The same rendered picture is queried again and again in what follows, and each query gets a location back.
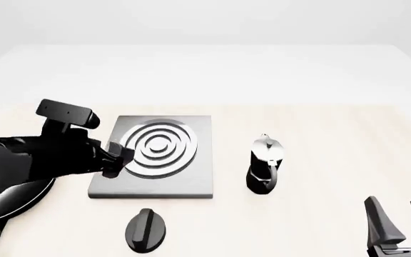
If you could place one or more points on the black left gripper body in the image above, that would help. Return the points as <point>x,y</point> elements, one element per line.
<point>96,156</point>

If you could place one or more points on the black frying pan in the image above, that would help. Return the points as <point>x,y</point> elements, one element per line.
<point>16,198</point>

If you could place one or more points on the flat grey stove plate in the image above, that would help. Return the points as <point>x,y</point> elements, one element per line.
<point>177,176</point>

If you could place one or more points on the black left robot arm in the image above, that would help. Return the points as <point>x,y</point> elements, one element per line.
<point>20,158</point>

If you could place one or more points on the round black stove knob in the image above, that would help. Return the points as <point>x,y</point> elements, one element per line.
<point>145,231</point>

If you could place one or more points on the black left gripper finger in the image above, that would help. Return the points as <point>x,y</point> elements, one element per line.
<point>121,152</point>
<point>114,168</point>

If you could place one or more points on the black and silver moka pot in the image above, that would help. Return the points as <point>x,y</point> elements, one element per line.
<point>262,171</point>

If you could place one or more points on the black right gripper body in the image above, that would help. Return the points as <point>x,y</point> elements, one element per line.
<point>398,251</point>

